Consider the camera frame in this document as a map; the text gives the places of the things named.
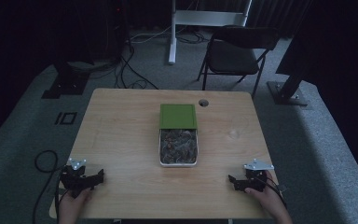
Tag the metal box of dried herbs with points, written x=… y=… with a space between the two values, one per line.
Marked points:
x=178 y=146

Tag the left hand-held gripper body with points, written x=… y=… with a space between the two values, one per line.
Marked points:
x=73 y=179

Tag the black folding chair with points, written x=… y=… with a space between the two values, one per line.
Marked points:
x=234 y=56

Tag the green box lid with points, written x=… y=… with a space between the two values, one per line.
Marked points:
x=178 y=116

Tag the black slanted stand with base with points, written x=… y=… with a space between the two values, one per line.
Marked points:
x=289 y=90

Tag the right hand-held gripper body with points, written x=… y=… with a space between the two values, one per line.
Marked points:
x=256 y=177

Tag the black stand with base plate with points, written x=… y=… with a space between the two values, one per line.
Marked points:
x=66 y=82

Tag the person's right hand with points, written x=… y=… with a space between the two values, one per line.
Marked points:
x=268 y=199

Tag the person's left hand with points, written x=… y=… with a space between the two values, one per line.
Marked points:
x=73 y=203

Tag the white metal stand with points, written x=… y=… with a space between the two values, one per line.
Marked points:
x=174 y=31

